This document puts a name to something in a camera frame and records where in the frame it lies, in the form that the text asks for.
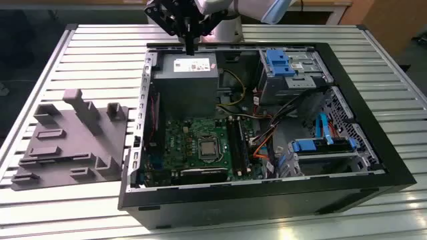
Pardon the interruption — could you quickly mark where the green motherboard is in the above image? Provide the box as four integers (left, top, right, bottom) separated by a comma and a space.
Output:
143, 117, 268, 187

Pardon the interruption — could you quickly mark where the blue plastic drive bracket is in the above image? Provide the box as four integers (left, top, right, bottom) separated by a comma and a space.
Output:
264, 48, 299, 78

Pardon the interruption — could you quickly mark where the red orange wire bundle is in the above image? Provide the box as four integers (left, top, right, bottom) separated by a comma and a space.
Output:
248, 124, 273, 161

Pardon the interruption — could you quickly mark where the grey parts rack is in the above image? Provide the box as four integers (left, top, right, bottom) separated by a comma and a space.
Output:
11, 88, 133, 192

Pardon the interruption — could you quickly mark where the thick black cable bundle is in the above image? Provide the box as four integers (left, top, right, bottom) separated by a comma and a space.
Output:
248, 87, 331, 145

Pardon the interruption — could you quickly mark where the black graphics card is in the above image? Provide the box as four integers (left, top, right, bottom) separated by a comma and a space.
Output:
171, 166, 231, 186

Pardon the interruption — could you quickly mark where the yellow black wire bundle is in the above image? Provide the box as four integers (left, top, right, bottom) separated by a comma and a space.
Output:
215, 69, 248, 112

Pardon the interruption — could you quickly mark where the black RAM slot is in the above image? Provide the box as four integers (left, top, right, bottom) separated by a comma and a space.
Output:
225, 118, 239, 177
233, 118, 247, 175

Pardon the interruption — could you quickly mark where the wooden cabinet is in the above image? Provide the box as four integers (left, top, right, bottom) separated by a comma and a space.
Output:
339, 0, 427, 60

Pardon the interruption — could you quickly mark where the grey power supply unit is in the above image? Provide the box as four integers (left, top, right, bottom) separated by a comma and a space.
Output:
151, 52, 221, 119

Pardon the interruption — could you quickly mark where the metal locking lever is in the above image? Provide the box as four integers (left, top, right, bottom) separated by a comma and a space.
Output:
216, 138, 225, 163

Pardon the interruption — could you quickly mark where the black PC case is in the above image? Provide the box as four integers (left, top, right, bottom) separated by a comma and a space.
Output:
117, 41, 418, 230

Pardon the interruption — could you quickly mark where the metal socket cover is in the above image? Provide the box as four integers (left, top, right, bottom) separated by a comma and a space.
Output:
195, 134, 223, 163

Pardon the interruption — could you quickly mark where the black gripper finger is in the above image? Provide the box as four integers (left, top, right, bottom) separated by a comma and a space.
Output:
189, 14, 221, 56
143, 0, 192, 56

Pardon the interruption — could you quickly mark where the hard disk in blue carrier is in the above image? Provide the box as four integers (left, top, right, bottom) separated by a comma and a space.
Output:
287, 138, 360, 158

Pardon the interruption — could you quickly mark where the silver CPU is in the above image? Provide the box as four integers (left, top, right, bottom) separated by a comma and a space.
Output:
199, 142, 217, 155

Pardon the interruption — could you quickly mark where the grey metal drive cage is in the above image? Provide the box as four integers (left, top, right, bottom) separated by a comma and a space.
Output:
257, 47, 335, 106

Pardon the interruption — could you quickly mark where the RAM slot with white clips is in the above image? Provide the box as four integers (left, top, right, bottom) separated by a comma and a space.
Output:
229, 118, 243, 176

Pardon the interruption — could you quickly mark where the blue flat data wire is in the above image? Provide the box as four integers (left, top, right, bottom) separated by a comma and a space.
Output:
313, 113, 335, 146

